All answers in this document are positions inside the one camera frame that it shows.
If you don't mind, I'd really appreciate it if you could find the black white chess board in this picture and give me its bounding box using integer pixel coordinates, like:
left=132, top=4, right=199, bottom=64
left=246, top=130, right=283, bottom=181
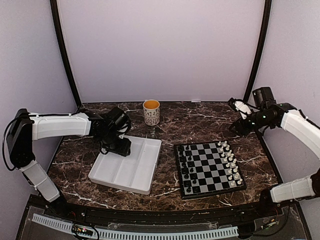
left=173, top=141, right=247, bottom=200

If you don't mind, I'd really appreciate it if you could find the black frame post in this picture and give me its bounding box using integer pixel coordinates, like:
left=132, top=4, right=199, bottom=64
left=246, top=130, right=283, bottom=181
left=243, top=0, right=272, bottom=102
left=49, top=0, right=82, bottom=108

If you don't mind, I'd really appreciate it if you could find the right black frame post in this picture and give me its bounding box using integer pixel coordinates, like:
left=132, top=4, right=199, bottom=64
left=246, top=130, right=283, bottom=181
left=243, top=0, right=272, bottom=102

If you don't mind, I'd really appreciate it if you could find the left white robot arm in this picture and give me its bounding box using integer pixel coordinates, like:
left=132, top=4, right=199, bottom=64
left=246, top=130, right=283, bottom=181
left=1, top=107, right=131, bottom=218

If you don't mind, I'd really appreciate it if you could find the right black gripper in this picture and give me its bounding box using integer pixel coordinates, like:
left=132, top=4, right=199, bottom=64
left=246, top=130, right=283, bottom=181
left=229, top=109, right=273, bottom=137

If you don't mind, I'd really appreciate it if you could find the white slotted cable duct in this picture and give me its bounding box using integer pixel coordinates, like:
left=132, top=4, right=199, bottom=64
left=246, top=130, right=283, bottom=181
left=31, top=213, right=239, bottom=240

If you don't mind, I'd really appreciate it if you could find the black front rail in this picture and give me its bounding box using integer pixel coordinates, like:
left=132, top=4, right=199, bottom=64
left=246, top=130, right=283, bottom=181
left=27, top=193, right=301, bottom=227

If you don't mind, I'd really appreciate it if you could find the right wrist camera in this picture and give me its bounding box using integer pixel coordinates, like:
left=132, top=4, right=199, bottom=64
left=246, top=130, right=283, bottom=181
left=227, top=97, right=252, bottom=120

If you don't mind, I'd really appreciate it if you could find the left black frame post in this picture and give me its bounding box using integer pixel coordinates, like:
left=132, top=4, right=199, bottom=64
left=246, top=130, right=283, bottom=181
left=49, top=0, right=82, bottom=108

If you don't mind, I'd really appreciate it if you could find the white chess piece row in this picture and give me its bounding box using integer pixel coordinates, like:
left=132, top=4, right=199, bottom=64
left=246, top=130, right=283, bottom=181
left=215, top=140, right=245, bottom=190

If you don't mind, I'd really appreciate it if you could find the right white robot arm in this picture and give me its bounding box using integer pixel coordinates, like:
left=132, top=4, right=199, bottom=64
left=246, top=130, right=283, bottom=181
left=228, top=86, right=320, bottom=217

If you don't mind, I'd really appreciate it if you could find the white plastic tray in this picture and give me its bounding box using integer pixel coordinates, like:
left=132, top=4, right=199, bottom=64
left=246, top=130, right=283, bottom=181
left=88, top=135, right=162, bottom=195

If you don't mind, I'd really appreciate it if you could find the yellow patterned mug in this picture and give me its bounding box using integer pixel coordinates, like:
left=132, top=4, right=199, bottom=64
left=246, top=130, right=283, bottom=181
left=142, top=99, right=160, bottom=126

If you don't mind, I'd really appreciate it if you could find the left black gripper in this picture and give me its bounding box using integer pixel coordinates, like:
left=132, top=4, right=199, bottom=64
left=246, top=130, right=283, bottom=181
left=97, top=129, right=131, bottom=157

